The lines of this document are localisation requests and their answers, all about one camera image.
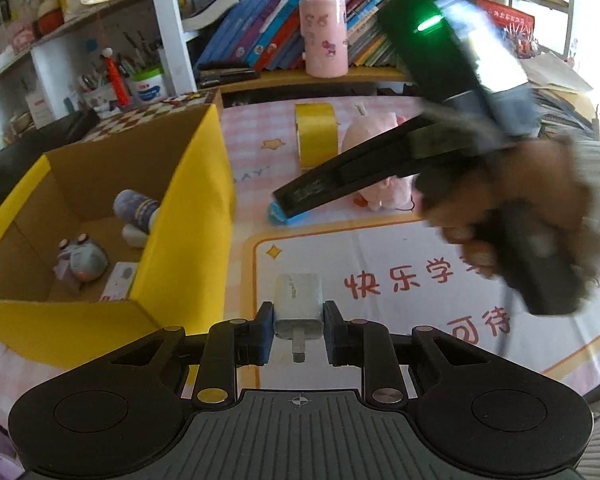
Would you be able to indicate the yellow tape roll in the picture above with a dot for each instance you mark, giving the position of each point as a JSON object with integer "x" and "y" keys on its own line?
{"x": 317, "y": 135}

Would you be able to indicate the grey toy mouse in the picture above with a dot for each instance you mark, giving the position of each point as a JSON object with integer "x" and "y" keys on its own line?
{"x": 85, "y": 262}

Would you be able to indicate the pile of papers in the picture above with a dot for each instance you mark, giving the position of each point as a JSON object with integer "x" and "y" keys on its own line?
{"x": 555, "y": 75}

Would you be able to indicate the small white charger plug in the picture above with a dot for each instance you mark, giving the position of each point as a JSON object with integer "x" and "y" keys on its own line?
{"x": 297, "y": 300}

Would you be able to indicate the pen holder with pens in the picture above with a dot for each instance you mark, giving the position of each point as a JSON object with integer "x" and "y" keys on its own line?
{"x": 97, "y": 97}

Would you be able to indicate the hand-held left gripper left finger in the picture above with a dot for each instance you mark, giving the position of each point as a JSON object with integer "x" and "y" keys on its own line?
{"x": 262, "y": 332}

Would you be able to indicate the pink cylinder cup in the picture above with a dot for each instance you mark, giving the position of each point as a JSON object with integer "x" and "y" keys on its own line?
{"x": 325, "y": 40}

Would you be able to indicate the red hanging ornament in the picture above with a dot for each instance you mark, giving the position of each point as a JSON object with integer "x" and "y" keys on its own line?
{"x": 116, "y": 80}

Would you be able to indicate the blue bag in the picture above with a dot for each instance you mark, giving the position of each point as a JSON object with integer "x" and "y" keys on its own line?
{"x": 280, "y": 216}

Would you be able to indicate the person's right hand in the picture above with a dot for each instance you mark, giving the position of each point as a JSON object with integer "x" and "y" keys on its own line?
{"x": 460, "y": 200}

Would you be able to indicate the pink plush pig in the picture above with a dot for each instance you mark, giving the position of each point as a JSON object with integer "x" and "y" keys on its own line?
{"x": 370, "y": 130}

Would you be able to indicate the white bookshelf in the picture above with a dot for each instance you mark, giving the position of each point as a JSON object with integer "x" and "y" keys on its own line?
{"x": 167, "y": 20}

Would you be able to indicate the flat dark notebooks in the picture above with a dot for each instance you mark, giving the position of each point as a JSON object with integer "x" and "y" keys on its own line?
{"x": 227, "y": 74}

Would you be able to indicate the white jar blue label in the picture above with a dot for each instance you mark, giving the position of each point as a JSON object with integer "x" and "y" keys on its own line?
{"x": 147, "y": 90}

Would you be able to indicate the black electronic keyboard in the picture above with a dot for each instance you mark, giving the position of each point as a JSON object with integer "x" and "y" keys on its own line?
{"x": 55, "y": 132}

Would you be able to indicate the orange round toy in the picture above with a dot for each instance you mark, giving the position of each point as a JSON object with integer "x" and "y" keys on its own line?
{"x": 50, "y": 17}

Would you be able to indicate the white box red label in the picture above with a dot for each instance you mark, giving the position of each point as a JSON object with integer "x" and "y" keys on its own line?
{"x": 37, "y": 110}

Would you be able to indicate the yellow cardboard box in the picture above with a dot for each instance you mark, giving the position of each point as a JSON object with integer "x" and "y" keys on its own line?
{"x": 190, "y": 210}

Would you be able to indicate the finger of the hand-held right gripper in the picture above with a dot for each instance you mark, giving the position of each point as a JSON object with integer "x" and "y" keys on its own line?
{"x": 345, "y": 185}
{"x": 360, "y": 152}

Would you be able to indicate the row of books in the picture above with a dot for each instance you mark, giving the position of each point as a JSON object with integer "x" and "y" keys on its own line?
{"x": 260, "y": 25}

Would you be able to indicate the small white red carton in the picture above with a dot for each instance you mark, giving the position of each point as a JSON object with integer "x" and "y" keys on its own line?
{"x": 120, "y": 282}

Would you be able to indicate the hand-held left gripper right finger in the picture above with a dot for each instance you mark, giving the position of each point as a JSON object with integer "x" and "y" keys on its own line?
{"x": 332, "y": 335}

